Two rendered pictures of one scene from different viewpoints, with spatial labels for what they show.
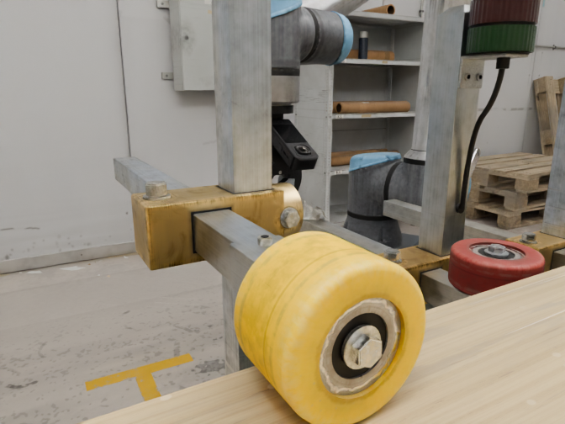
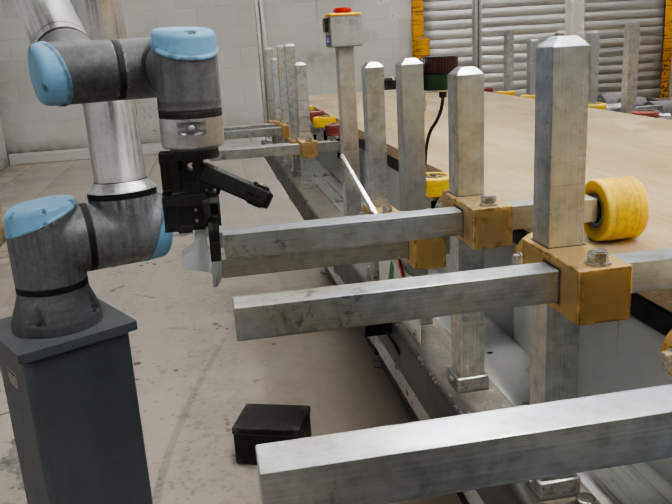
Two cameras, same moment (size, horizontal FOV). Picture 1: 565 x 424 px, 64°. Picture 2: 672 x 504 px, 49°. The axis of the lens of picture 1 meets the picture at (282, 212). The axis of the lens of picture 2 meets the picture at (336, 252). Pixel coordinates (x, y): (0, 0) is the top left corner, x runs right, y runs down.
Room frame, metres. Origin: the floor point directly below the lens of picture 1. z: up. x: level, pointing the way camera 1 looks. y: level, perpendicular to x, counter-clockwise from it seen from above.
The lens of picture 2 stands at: (0.22, 0.96, 1.17)
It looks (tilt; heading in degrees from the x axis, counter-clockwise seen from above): 16 degrees down; 290
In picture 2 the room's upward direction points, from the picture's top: 3 degrees counter-clockwise
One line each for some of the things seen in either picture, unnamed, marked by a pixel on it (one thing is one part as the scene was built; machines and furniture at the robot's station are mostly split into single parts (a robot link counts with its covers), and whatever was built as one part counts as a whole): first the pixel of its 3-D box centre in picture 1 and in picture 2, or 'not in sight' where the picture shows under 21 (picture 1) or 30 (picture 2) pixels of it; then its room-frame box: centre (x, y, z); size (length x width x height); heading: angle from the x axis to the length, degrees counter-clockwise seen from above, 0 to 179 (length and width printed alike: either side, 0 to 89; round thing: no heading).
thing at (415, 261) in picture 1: (425, 273); (419, 242); (0.49, -0.17, 0.85); 0.14 x 0.06 x 0.05; 120
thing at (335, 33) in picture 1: (313, 38); (158, 67); (0.87, -0.06, 1.14); 0.12 x 0.12 x 0.09; 47
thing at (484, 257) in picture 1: (489, 302); not in sight; (0.40, -0.20, 0.85); 0.08 x 0.08 x 0.11
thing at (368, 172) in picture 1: (376, 182); (49, 240); (1.33, -0.28, 0.79); 0.17 x 0.15 x 0.18; 47
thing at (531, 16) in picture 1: (503, 13); (438, 64); (0.46, -0.21, 1.12); 0.06 x 0.06 x 0.02
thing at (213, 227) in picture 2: not in sight; (213, 231); (0.75, 0.03, 0.91); 0.05 x 0.02 x 0.09; 119
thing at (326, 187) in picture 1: (360, 128); not in sight; (3.47, -0.59, 0.78); 0.90 x 0.45 x 1.55; 119
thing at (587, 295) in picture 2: not in sight; (567, 273); (0.24, 0.27, 0.95); 0.14 x 0.06 x 0.05; 120
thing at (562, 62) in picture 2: not in sight; (555, 290); (0.26, 0.25, 0.92); 0.04 x 0.04 x 0.48; 30
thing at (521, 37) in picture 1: (499, 40); (438, 81); (0.46, -0.21, 1.10); 0.06 x 0.06 x 0.02
